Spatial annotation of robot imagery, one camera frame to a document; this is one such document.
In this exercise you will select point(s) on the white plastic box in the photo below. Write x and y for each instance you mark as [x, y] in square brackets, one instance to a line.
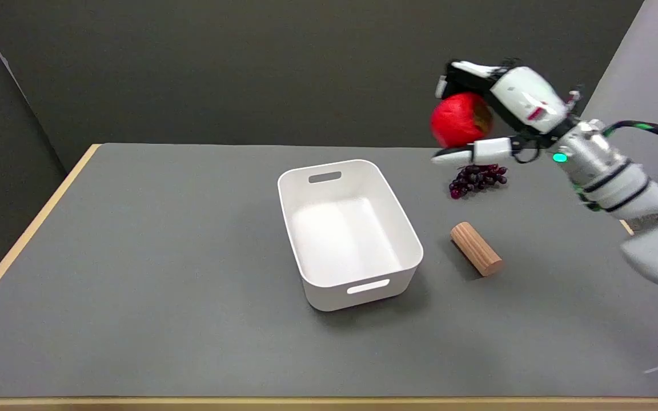
[349, 232]

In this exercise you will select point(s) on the dark purple grape bunch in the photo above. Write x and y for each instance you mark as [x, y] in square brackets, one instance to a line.
[476, 179]

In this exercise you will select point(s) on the ridged wooden cylinder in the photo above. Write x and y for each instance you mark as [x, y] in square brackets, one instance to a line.
[476, 249]

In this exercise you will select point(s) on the grey table mat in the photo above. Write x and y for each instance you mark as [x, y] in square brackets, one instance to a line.
[317, 274]

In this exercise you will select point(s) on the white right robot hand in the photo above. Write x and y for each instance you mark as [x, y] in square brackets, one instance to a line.
[526, 100]

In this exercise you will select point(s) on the red apple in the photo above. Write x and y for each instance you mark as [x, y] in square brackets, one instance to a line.
[459, 121]

